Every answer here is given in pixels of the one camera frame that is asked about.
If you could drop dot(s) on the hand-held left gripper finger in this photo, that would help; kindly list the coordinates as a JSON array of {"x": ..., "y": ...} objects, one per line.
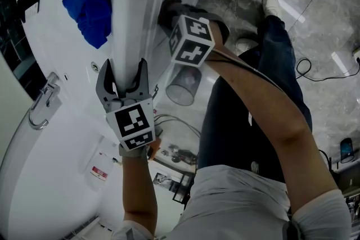
[
  {"x": 101, "y": 87},
  {"x": 144, "y": 84}
]

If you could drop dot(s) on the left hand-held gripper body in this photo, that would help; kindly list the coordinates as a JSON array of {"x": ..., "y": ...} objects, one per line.
[{"x": 132, "y": 121}]

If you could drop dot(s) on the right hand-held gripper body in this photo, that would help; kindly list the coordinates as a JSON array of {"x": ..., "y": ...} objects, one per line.
[{"x": 191, "y": 42}]

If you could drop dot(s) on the brown cloth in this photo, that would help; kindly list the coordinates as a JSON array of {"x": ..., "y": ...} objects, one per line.
[{"x": 167, "y": 14}]

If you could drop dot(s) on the person's left forearm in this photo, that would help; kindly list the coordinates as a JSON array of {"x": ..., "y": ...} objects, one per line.
[{"x": 139, "y": 194}]

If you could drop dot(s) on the person's right forearm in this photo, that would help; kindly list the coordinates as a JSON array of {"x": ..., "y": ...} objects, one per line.
[{"x": 267, "y": 115}]

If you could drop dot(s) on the blue cloth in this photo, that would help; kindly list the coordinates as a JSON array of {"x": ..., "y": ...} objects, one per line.
[{"x": 90, "y": 14}]

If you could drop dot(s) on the white vanity cabinet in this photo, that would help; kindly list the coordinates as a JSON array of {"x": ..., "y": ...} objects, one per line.
[{"x": 162, "y": 73}]

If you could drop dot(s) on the chrome sink drain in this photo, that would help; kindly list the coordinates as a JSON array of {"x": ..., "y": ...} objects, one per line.
[{"x": 94, "y": 66}]

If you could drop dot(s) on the white wristband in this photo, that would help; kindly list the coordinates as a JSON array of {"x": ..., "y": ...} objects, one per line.
[{"x": 132, "y": 152}]

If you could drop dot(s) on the black mesh wastebasket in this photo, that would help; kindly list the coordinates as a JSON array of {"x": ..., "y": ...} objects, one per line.
[{"x": 182, "y": 87}]

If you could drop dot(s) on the white ceramic sink basin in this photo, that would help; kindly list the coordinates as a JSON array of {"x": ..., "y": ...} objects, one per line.
[{"x": 56, "y": 64}]

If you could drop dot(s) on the person's left shoe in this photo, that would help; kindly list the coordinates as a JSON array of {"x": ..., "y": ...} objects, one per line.
[{"x": 246, "y": 46}]

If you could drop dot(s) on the person's shoe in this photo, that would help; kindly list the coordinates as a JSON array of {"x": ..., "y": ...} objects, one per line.
[
  {"x": 246, "y": 46},
  {"x": 270, "y": 4}
]

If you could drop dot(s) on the white bag with red label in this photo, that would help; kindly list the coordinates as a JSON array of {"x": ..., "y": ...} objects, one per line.
[{"x": 98, "y": 171}]

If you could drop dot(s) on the chrome faucet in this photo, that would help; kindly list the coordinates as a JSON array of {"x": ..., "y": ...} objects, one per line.
[{"x": 42, "y": 104}]

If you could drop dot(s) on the person's right leg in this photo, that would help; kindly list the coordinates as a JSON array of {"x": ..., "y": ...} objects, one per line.
[{"x": 278, "y": 45}]

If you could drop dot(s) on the person's leg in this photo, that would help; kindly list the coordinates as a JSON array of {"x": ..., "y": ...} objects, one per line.
[
  {"x": 278, "y": 45},
  {"x": 225, "y": 126}
]

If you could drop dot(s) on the person's right shoe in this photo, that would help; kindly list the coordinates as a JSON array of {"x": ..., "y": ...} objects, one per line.
[{"x": 270, "y": 4}]

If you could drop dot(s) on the person's left leg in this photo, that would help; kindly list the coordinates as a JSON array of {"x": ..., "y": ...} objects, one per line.
[{"x": 225, "y": 126}]

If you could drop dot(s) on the black soap dispenser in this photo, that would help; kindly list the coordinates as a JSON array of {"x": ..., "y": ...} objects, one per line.
[{"x": 28, "y": 5}]

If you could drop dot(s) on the person's white shirt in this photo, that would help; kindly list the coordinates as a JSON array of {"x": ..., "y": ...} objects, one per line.
[{"x": 230, "y": 205}]

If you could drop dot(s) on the white power strip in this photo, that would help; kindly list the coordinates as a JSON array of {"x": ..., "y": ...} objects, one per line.
[{"x": 357, "y": 55}]

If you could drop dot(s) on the dark smartphone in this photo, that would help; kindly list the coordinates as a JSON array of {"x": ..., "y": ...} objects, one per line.
[{"x": 347, "y": 150}]

